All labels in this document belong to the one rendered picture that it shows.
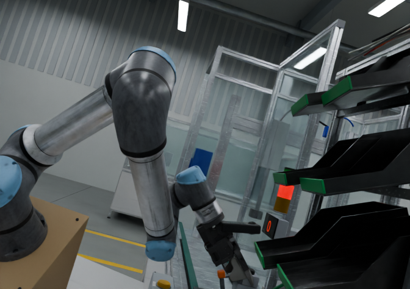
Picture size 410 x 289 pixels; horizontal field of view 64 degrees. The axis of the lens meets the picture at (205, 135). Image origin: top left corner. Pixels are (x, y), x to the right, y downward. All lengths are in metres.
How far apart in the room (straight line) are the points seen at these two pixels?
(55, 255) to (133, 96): 0.51
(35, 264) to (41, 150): 0.28
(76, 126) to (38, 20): 9.44
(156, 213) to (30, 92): 9.11
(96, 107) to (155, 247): 0.36
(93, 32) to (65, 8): 0.97
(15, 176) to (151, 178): 0.32
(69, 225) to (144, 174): 0.38
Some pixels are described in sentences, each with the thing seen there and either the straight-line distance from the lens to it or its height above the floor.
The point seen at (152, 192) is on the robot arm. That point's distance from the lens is 0.73.
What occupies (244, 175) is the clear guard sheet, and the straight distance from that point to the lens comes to 2.33.
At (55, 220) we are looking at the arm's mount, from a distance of 1.04.
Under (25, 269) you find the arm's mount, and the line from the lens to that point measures 0.97.
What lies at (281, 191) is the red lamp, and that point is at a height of 1.33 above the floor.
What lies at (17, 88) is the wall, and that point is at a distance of 9.94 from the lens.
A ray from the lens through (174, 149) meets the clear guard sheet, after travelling 5.93.
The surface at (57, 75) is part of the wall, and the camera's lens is 9.63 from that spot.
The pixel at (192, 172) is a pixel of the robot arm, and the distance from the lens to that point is 0.90.
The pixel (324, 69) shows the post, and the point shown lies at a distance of 1.28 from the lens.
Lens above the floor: 1.34
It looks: 5 degrees up
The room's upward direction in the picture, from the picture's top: 16 degrees clockwise
